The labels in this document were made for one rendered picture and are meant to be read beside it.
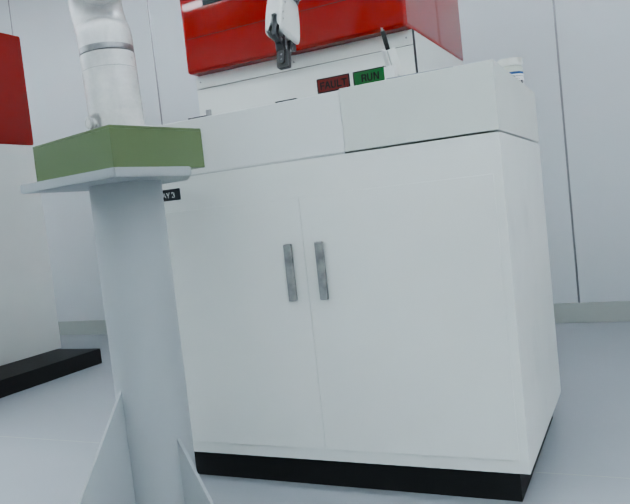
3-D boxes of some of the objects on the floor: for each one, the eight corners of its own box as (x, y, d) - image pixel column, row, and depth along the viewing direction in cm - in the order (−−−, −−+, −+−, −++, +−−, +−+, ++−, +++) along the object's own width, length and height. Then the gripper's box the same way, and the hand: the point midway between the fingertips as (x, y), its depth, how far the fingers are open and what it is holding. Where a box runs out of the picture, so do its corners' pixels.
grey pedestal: (103, 638, 118) (40, 163, 113) (-33, 582, 143) (-89, 191, 138) (280, 513, 159) (240, 162, 155) (152, 486, 185) (114, 184, 180)
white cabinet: (280, 409, 245) (254, 182, 240) (563, 418, 203) (539, 143, 198) (170, 481, 187) (133, 184, 183) (533, 515, 145) (497, 130, 141)
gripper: (282, -21, 160) (282, 53, 157) (310, 6, 173) (311, 76, 171) (255, -14, 163) (254, 59, 161) (285, 13, 176) (285, 81, 174)
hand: (283, 60), depth 166 cm, fingers closed
